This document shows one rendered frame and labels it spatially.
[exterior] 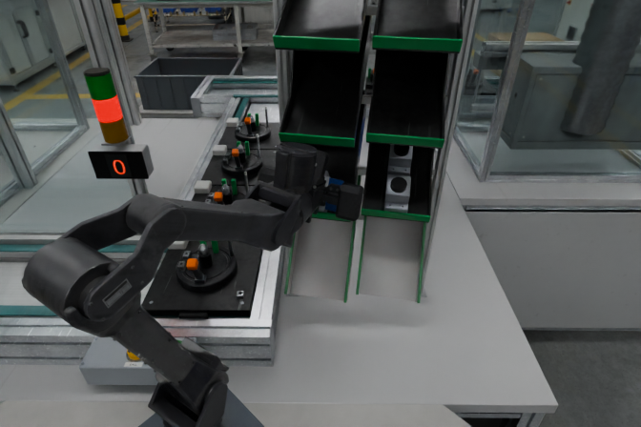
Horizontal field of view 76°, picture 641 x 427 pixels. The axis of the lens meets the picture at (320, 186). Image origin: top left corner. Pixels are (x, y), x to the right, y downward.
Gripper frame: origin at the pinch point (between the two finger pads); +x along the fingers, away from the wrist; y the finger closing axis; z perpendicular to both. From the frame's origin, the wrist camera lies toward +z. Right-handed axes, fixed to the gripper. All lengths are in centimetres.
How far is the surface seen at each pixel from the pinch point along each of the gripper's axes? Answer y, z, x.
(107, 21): 118, 22, 82
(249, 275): 15.3, -28.9, 8.7
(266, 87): 70, -1, 141
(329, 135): -1.3, 9.7, -1.2
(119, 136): 46.8, -0.4, 4.3
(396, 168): -13.1, 3.4, 10.6
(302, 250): 3.3, -18.9, 9.1
